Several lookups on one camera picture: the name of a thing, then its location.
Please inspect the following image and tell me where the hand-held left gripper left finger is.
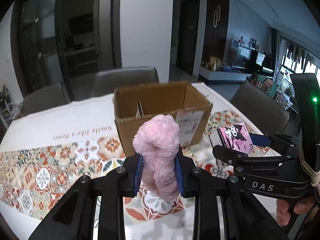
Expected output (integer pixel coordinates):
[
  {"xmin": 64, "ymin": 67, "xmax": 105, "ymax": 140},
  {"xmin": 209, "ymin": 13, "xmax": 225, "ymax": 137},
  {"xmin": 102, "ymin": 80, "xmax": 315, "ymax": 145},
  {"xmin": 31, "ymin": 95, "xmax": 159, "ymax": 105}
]
[{"xmin": 27, "ymin": 154, "xmax": 144, "ymax": 240}]

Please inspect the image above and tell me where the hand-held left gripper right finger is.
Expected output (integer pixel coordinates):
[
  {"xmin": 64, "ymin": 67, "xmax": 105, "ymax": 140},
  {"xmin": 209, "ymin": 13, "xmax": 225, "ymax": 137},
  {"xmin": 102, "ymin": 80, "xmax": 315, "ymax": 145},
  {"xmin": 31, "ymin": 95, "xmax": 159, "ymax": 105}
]
[{"xmin": 174, "ymin": 152, "xmax": 290, "ymax": 240}]

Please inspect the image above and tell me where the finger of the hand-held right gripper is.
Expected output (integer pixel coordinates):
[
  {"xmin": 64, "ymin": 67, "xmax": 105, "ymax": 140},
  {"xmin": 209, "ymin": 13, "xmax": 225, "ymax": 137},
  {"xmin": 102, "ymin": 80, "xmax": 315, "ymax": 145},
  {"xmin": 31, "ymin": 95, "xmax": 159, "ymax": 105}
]
[
  {"xmin": 212, "ymin": 144, "xmax": 288, "ymax": 173},
  {"xmin": 249, "ymin": 132, "xmax": 301, "ymax": 151}
]

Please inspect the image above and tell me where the pink fluffy towel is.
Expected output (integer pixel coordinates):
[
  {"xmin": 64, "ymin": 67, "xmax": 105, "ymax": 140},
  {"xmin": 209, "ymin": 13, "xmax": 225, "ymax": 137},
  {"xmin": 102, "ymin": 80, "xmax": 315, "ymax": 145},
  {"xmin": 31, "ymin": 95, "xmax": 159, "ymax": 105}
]
[{"xmin": 132, "ymin": 114, "xmax": 180, "ymax": 202}]

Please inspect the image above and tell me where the pink cartoon tissue packet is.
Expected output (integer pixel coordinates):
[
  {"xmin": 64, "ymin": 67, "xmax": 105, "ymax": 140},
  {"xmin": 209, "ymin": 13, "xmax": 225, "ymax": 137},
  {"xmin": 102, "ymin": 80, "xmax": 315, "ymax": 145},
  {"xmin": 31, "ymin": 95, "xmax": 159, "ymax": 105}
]
[{"xmin": 216, "ymin": 123, "xmax": 255, "ymax": 155}]

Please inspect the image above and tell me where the brown cardboard box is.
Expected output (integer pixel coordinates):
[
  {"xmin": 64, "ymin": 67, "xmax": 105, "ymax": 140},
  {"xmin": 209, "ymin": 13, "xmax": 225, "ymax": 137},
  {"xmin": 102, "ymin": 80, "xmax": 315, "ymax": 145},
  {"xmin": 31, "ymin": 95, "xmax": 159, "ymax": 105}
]
[{"xmin": 114, "ymin": 81, "xmax": 213, "ymax": 157}]

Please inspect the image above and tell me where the person's right hand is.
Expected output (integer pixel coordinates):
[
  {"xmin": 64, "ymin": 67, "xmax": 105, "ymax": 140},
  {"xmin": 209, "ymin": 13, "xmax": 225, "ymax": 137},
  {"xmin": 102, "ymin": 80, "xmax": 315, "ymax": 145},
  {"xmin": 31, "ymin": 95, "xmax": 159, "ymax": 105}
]
[{"xmin": 276, "ymin": 196, "xmax": 317, "ymax": 227}]

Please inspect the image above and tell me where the olive grey dining chair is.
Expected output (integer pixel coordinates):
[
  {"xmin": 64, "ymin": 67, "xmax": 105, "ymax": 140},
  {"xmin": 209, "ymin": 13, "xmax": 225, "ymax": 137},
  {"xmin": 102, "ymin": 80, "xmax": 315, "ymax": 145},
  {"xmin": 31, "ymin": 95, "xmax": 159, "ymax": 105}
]
[{"xmin": 230, "ymin": 81, "xmax": 290, "ymax": 136}]

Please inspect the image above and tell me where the colourful clothes pile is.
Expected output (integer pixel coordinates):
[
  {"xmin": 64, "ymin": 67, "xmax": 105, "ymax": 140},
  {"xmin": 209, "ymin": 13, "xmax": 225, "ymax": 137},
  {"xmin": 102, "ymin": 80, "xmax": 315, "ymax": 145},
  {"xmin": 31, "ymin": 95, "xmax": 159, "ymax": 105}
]
[{"xmin": 252, "ymin": 76, "xmax": 278, "ymax": 98}]

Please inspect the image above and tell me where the white sideboard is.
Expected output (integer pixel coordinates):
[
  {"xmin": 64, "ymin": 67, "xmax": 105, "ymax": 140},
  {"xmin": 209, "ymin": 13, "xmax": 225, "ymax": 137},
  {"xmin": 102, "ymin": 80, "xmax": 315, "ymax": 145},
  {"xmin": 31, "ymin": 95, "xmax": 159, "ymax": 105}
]
[{"xmin": 199, "ymin": 64, "xmax": 253, "ymax": 85}]

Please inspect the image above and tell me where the black piano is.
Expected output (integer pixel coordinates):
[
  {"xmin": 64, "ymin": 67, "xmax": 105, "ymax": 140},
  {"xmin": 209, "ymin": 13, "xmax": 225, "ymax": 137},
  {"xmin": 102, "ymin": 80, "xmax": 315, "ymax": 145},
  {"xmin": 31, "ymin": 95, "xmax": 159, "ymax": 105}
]
[{"xmin": 231, "ymin": 39, "xmax": 275, "ymax": 76}]

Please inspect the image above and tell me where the patterned tablecloth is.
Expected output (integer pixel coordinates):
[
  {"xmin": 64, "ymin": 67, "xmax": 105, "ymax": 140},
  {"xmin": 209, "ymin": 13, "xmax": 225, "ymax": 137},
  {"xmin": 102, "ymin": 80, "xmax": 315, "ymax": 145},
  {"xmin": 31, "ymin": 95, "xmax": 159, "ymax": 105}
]
[{"xmin": 0, "ymin": 81, "xmax": 283, "ymax": 230}]

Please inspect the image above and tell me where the dark grey dining chair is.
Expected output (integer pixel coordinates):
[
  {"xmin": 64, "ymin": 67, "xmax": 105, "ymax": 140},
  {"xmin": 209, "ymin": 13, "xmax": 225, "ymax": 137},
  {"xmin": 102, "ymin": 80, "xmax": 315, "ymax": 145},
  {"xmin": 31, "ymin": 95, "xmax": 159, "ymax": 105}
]
[{"xmin": 94, "ymin": 66, "xmax": 160, "ymax": 97}]

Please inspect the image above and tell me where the grey chair far left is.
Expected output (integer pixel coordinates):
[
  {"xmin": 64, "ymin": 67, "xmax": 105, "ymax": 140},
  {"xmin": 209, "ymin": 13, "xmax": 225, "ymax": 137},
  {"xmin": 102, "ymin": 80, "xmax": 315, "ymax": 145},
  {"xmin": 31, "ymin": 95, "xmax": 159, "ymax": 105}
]
[{"xmin": 20, "ymin": 84, "xmax": 69, "ymax": 117}]

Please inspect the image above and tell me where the dark wooden door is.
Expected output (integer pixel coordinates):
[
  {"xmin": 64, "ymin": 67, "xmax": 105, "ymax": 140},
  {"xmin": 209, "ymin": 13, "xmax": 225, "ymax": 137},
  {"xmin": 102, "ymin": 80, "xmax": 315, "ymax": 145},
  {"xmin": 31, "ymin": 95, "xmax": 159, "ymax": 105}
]
[{"xmin": 176, "ymin": 0, "xmax": 201, "ymax": 77}]

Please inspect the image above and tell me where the white storage cart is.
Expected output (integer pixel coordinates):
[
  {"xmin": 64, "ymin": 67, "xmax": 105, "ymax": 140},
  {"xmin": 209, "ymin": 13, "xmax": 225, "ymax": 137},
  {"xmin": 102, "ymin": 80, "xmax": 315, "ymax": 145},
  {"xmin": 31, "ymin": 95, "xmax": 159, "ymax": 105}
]
[{"xmin": 0, "ymin": 83, "xmax": 15, "ymax": 128}]

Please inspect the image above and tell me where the grey refrigerator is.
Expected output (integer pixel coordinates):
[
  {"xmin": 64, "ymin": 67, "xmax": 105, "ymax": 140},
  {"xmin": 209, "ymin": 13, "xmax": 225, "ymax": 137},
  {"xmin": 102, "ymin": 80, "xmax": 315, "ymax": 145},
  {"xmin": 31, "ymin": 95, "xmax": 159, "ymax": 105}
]
[{"xmin": 93, "ymin": 0, "xmax": 123, "ymax": 74}]

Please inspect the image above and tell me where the sliding glass door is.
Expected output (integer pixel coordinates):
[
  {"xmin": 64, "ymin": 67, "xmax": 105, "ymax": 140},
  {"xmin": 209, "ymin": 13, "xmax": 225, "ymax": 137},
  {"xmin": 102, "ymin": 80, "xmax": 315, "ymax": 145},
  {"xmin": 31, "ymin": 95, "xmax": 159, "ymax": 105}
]
[{"xmin": 11, "ymin": 0, "xmax": 63, "ymax": 100}]

